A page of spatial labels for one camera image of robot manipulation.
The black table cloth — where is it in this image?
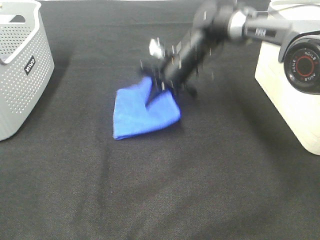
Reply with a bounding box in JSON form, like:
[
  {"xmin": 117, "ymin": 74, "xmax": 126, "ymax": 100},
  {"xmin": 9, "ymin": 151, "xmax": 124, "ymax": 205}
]
[{"xmin": 0, "ymin": 0, "xmax": 320, "ymax": 240}]

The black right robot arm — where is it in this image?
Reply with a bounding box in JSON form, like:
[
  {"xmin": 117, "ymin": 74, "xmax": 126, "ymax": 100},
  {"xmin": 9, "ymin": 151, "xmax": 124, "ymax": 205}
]
[{"xmin": 140, "ymin": 0, "xmax": 320, "ymax": 95}]

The grey perforated plastic basket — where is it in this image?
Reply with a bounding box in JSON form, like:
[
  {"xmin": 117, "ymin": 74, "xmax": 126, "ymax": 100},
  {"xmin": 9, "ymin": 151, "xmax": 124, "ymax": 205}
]
[{"xmin": 0, "ymin": 0, "xmax": 55, "ymax": 141}]

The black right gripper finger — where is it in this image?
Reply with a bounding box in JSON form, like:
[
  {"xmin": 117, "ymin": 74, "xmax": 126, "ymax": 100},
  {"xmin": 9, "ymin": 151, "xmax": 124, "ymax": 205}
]
[
  {"xmin": 145, "ymin": 82, "xmax": 165, "ymax": 107},
  {"xmin": 183, "ymin": 83, "xmax": 198, "ymax": 98}
]

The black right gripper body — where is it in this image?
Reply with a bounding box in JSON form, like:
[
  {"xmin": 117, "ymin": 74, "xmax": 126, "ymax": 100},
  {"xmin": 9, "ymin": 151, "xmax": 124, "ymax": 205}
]
[{"xmin": 139, "ymin": 29, "xmax": 223, "ymax": 94}]

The blue towel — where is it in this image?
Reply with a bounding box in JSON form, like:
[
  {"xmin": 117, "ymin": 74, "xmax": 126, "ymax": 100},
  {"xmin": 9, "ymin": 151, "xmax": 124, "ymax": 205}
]
[{"xmin": 113, "ymin": 77, "xmax": 181, "ymax": 140}]

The white plastic storage bin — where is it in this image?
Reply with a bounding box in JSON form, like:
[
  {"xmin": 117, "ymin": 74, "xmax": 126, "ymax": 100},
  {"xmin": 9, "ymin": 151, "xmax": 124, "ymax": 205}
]
[{"xmin": 255, "ymin": 0, "xmax": 320, "ymax": 155}]

